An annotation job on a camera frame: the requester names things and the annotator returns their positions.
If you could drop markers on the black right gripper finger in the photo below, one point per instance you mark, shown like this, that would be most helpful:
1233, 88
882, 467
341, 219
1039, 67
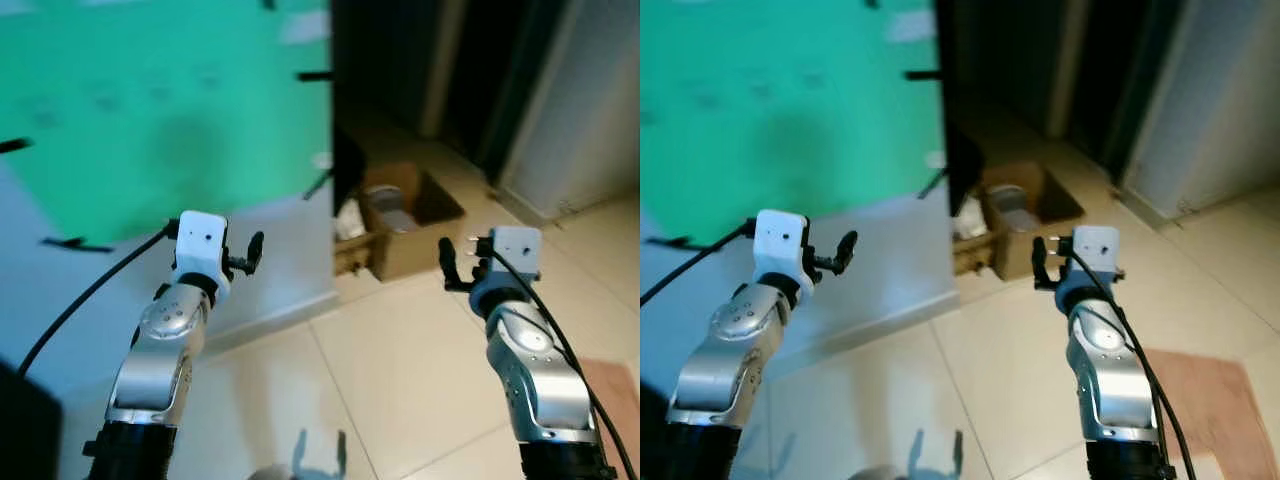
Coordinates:
1042, 263
449, 262
1066, 245
477, 245

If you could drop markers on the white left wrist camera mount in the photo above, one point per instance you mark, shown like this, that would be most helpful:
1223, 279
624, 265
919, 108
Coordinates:
198, 245
780, 245

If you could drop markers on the green wall board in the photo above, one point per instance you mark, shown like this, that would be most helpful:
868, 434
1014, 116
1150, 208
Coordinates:
150, 100
780, 100

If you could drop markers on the grey item in box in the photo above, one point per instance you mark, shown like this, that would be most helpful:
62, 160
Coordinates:
1018, 210
390, 212

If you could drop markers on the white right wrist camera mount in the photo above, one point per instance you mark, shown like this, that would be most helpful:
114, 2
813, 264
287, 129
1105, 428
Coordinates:
515, 252
1095, 250

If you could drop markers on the white door panel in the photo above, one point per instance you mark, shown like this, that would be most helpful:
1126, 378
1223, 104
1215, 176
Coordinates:
1210, 100
585, 110

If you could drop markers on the white item in box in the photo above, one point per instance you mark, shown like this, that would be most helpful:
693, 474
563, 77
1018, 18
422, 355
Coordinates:
348, 222
968, 218

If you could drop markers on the brown cardboard box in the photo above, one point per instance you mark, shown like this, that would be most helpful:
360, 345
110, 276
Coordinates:
420, 250
1035, 250

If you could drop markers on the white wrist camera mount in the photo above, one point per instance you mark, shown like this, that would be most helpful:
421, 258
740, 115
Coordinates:
780, 245
198, 245
1095, 250
515, 252

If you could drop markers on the black wall hook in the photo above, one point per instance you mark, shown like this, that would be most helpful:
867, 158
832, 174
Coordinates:
315, 76
924, 75
75, 243
665, 242
12, 146

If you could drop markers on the white label on board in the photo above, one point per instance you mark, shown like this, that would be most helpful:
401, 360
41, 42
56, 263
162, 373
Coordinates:
305, 26
912, 25

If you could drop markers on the black furniture corner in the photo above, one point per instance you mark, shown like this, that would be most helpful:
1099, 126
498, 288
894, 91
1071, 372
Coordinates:
648, 440
25, 430

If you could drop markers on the beige door frame post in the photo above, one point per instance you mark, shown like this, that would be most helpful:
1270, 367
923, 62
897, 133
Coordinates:
1066, 70
442, 70

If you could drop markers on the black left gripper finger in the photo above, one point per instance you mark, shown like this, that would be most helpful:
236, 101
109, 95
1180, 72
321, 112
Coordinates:
256, 250
848, 249

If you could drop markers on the reddish brown floor mat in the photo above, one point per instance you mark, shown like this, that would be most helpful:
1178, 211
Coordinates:
615, 400
1220, 410

